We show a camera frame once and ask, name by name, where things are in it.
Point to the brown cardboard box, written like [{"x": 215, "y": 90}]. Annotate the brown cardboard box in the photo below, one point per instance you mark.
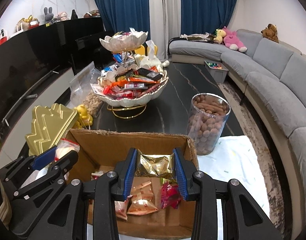
[{"x": 102, "y": 150}]

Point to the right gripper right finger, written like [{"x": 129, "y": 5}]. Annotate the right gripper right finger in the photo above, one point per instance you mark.
[{"x": 242, "y": 217}]

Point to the orange snack packet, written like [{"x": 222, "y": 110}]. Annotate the orange snack packet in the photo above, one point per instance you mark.
[{"x": 142, "y": 200}]

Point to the black television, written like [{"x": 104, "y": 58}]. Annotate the black television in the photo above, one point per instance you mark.
[{"x": 24, "y": 60}]

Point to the brown teddy bear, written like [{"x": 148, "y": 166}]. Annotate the brown teddy bear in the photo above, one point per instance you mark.
[{"x": 270, "y": 32}]

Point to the pink plush toy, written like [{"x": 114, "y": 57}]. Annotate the pink plush toy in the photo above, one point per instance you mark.
[{"x": 232, "y": 42}]

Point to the bag of nuts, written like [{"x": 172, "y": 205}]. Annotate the bag of nuts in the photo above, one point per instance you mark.
[{"x": 93, "y": 104}]

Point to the grey storage bin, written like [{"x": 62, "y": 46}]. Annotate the grey storage bin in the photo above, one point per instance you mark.
[{"x": 217, "y": 70}]

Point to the two tier snack bowl stand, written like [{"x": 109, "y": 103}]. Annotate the two tier snack bowl stand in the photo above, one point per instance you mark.
[{"x": 136, "y": 78}]

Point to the grey rabbit plush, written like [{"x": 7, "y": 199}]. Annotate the grey rabbit plush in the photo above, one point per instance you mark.
[{"x": 48, "y": 11}]

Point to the yellow duck toy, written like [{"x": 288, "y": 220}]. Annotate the yellow duck toy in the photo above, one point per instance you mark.
[{"x": 85, "y": 119}]

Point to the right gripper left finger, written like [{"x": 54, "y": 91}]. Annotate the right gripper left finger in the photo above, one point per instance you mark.
[{"x": 66, "y": 218}]

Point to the clear jar of nuts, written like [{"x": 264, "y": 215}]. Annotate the clear jar of nuts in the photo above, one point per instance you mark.
[{"x": 207, "y": 116}]

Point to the yellow plush toy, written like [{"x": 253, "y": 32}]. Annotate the yellow plush toy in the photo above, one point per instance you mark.
[{"x": 219, "y": 36}]

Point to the red crinkled snack packet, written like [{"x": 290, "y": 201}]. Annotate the red crinkled snack packet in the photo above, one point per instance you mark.
[{"x": 170, "y": 196}]

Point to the tv console cabinet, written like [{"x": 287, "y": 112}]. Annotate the tv console cabinet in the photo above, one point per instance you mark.
[{"x": 54, "y": 90}]

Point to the gold lid candy container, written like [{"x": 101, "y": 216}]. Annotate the gold lid candy container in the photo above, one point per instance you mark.
[{"x": 48, "y": 126}]

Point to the red white candy packet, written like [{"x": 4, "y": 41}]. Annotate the red white candy packet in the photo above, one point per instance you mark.
[{"x": 121, "y": 209}]

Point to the clear zip bag with cookie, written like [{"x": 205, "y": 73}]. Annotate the clear zip bag with cookie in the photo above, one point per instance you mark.
[{"x": 64, "y": 146}]

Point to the gold foil candy packet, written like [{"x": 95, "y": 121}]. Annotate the gold foil candy packet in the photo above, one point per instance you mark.
[{"x": 155, "y": 165}]

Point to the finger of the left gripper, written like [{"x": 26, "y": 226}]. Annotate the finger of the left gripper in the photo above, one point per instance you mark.
[
  {"x": 44, "y": 159},
  {"x": 55, "y": 172}
]

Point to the grey sectional sofa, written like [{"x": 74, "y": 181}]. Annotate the grey sectional sofa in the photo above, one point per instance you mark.
[{"x": 272, "y": 76}]

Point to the blue curtains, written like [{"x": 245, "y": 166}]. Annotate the blue curtains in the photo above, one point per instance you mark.
[{"x": 165, "y": 19}]

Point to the light blue tablecloth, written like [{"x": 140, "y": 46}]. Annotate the light blue tablecloth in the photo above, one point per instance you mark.
[{"x": 232, "y": 158}]

